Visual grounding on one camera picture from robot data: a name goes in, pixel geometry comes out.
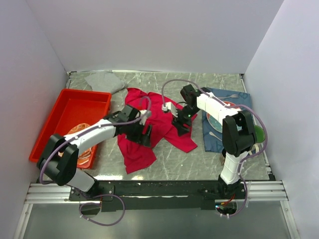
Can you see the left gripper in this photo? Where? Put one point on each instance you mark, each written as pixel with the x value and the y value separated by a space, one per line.
pixel 145 138

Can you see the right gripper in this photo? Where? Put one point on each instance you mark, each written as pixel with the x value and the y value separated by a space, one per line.
pixel 180 122

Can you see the crimson red garment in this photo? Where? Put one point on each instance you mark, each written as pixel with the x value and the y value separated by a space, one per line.
pixel 137 157

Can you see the grey t-shirt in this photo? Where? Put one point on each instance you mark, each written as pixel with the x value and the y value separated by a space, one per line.
pixel 105 82

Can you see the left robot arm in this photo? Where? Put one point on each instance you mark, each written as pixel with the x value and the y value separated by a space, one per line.
pixel 59 158

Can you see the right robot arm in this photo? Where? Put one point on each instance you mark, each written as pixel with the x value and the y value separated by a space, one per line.
pixel 238 131

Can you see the silver spoon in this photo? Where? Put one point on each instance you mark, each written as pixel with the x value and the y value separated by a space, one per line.
pixel 215 136

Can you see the blue placemat cloth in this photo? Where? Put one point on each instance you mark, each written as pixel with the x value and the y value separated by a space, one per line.
pixel 212 144

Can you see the red blue decorated plate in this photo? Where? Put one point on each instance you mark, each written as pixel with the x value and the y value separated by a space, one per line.
pixel 216 125

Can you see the small black cup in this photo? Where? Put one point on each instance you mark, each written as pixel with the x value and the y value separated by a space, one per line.
pixel 222 158

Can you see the silver fork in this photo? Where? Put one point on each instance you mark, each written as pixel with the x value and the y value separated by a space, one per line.
pixel 230 96

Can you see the orange white patterned cloth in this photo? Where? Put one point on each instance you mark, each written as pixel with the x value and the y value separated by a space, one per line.
pixel 85 158

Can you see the green inside floral mug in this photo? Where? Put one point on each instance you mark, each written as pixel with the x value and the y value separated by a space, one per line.
pixel 260 139

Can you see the red plastic bin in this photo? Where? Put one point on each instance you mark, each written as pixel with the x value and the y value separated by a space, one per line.
pixel 71 108

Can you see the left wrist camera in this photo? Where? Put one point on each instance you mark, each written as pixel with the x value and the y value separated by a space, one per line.
pixel 145 114

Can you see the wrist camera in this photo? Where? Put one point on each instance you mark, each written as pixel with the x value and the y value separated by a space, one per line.
pixel 169 107
pixel 145 114

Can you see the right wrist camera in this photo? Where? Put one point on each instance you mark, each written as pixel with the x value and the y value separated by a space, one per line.
pixel 169 107

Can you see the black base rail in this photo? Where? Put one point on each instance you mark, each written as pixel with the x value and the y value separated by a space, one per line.
pixel 149 195

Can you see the aluminium frame rail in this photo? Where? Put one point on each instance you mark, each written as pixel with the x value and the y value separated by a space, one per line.
pixel 53 194

